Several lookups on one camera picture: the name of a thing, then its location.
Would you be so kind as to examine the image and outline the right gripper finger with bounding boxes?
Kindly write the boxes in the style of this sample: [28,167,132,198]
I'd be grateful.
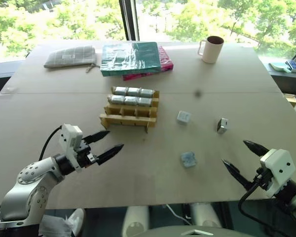
[242,140,271,157]
[221,158,252,191]

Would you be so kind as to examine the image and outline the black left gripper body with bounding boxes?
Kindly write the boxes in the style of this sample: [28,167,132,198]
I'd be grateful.
[75,138,100,169]

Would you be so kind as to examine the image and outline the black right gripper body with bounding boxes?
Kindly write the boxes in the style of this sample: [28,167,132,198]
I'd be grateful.
[247,167,271,191]

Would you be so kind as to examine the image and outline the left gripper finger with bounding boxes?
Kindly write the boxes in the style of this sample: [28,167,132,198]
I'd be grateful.
[96,144,125,166]
[84,130,111,145]

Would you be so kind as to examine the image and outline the wooden slotted rack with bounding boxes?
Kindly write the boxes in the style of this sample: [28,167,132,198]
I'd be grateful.
[99,86,161,134]

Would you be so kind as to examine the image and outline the small blue box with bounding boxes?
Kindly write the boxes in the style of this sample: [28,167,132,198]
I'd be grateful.
[285,59,296,73]

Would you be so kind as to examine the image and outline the white rounded robot leg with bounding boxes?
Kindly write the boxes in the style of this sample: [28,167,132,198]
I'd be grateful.
[121,205,150,237]
[188,202,223,228]

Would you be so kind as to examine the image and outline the white shoe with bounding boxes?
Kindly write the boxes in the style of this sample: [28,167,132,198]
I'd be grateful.
[63,208,86,237]

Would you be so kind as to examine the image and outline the white cube block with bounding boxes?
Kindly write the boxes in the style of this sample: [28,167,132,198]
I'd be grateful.
[176,110,191,125]

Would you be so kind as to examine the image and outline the teal packet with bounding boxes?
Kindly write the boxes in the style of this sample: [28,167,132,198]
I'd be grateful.
[100,41,162,77]

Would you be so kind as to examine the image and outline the pale green book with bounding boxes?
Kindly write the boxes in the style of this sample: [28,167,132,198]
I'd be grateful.
[269,62,292,73]

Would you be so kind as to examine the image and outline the grey checked fabric pouch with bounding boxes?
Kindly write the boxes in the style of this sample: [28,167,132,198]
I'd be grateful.
[43,45,101,73]

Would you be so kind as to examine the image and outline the magenta packet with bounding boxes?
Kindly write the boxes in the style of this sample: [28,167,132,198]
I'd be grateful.
[122,45,174,81]

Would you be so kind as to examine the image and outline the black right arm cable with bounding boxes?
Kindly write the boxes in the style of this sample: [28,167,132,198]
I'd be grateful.
[238,172,263,224]

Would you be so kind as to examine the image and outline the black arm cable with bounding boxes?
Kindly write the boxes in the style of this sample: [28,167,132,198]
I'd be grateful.
[238,172,263,224]
[38,125,64,161]

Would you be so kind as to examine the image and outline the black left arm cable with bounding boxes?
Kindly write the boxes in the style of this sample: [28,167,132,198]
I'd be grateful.
[38,125,64,161]

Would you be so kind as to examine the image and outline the white cable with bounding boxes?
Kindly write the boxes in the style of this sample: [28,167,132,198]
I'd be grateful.
[166,204,192,226]

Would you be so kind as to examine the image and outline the beige mug with handle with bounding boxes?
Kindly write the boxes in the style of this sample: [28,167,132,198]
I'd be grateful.
[197,36,224,65]

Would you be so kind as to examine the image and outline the dark window frame post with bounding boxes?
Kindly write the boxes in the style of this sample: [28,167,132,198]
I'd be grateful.
[119,0,141,41]

